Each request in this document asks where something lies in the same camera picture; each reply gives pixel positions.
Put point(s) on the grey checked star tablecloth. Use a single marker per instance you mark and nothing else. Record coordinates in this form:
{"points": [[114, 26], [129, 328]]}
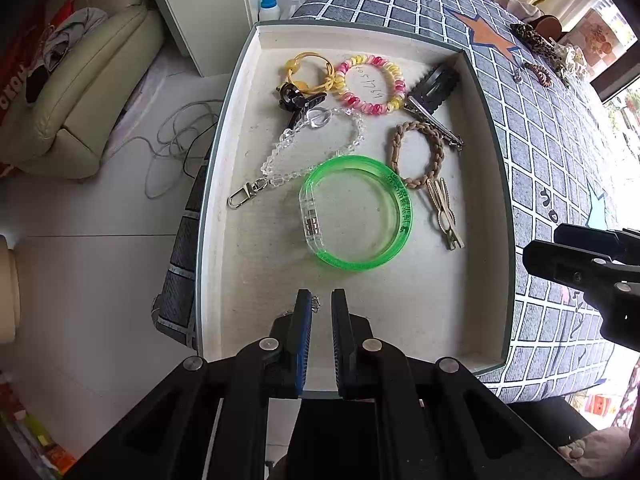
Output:
{"points": [[550, 170]]}

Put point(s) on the green translucent bangle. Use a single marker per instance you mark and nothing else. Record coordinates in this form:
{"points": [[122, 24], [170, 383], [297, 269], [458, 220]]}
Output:
{"points": [[350, 262]]}

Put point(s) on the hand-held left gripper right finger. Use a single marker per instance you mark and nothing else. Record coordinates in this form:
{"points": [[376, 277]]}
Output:
{"points": [[340, 350]]}

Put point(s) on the red printed cloth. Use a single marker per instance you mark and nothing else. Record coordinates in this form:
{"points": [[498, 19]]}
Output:
{"points": [[20, 60]]}

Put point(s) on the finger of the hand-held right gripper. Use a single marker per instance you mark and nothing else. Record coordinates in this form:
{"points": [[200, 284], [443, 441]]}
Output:
{"points": [[590, 280], [590, 240]]}

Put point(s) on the grey garment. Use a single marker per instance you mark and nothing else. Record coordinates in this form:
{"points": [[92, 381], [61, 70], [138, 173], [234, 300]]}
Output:
{"points": [[75, 27]]}

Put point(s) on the beige bag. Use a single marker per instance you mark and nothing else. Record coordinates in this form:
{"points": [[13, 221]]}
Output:
{"points": [[520, 5]]}

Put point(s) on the leopard print scrunchie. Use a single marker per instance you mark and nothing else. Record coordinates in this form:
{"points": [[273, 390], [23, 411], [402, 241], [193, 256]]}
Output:
{"points": [[535, 37]]}

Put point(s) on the brown round box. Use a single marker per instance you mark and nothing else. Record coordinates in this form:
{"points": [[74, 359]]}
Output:
{"points": [[547, 25]]}

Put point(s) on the white cabinet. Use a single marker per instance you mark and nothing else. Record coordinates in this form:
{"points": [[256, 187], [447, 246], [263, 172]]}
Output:
{"points": [[210, 15]]}

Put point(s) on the silver alligator hair clip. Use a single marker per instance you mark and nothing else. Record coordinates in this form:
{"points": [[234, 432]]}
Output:
{"points": [[425, 112]]}

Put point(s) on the gold rabbit hair clip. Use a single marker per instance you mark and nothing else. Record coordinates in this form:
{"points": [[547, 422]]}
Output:
{"points": [[445, 220]]}

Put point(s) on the cream leather sofa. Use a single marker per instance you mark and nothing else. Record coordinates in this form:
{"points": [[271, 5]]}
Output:
{"points": [[85, 110]]}

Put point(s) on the colourful packets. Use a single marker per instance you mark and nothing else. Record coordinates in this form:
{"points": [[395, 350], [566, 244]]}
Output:
{"points": [[30, 440]]}

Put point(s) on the black zigzag hair clip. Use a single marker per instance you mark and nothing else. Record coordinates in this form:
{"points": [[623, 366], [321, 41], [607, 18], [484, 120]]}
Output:
{"points": [[435, 85]]}

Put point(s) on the white tray with green rim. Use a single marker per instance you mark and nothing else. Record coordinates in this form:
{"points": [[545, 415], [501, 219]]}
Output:
{"points": [[260, 270]]}

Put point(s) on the cream polka dot scrunchie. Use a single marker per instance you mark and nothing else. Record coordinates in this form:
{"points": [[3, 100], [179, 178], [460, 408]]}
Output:
{"points": [[572, 60]]}

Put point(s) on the white bottle with blue cap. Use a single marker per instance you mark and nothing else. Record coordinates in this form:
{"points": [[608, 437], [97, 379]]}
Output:
{"points": [[268, 10]]}

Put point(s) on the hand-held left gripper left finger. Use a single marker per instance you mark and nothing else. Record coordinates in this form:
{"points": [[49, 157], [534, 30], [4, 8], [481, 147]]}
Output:
{"points": [[302, 350]]}

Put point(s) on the cream round stool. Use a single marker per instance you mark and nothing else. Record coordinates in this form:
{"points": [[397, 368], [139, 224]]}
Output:
{"points": [[9, 290]]}

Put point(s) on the beige plush slipper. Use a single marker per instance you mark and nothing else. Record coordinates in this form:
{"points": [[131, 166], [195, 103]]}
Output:
{"points": [[590, 447]]}

